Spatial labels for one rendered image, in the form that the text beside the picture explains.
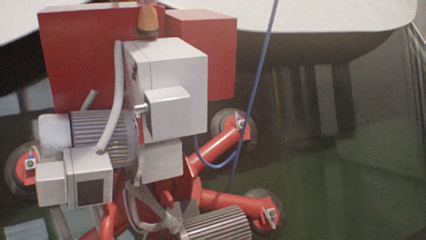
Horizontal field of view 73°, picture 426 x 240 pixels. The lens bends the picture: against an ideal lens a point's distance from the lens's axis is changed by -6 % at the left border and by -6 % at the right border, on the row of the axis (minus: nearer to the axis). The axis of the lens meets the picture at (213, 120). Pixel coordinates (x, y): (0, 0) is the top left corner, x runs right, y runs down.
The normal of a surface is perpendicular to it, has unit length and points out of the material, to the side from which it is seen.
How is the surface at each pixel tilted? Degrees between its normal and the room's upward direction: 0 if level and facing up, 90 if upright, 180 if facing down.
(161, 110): 75
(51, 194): 80
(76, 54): 70
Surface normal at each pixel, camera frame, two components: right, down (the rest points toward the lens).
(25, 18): 0.22, -0.44
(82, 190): 0.44, 0.51
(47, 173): 0.20, -0.86
